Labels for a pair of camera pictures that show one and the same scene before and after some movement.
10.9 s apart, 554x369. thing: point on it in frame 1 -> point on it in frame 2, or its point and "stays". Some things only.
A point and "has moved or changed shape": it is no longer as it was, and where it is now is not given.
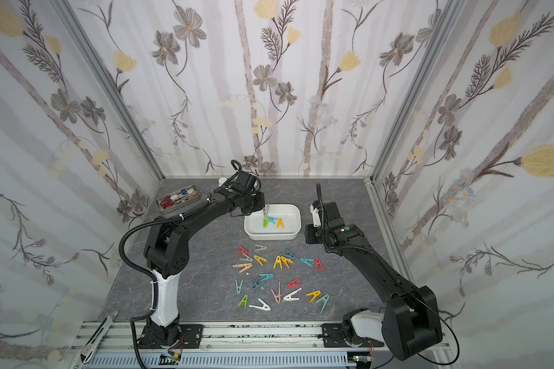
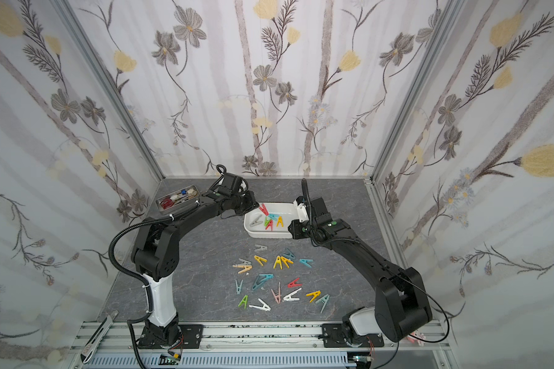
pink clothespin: [278, 296] stays
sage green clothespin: [323, 300] stays
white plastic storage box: [291, 214] stays
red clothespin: [241, 250] has moved or changed shape
